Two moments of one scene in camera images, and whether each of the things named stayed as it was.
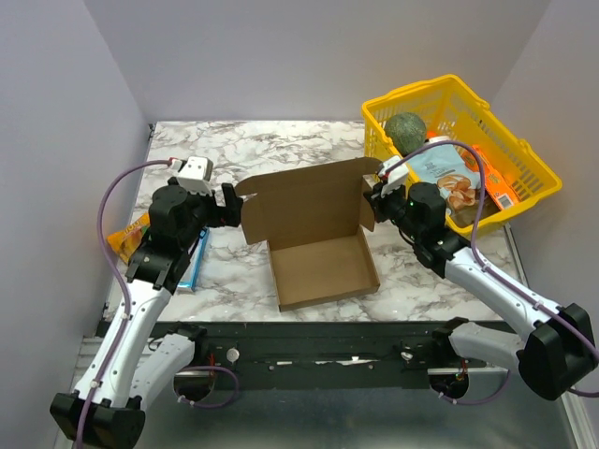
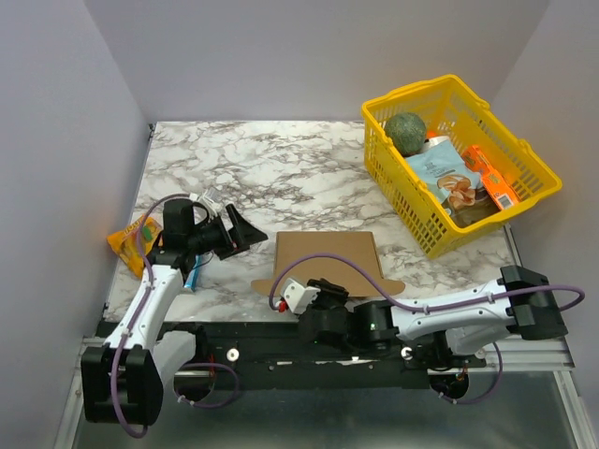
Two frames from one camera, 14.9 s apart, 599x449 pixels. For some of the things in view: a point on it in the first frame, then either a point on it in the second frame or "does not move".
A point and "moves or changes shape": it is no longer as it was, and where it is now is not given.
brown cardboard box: x=315 y=223 moves or changes shape
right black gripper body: x=377 y=204 -> x=328 y=290
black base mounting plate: x=333 y=355 does not move
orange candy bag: x=124 y=242 does not move
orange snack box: x=501 y=188 does not move
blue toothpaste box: x=189 y=279 does not move
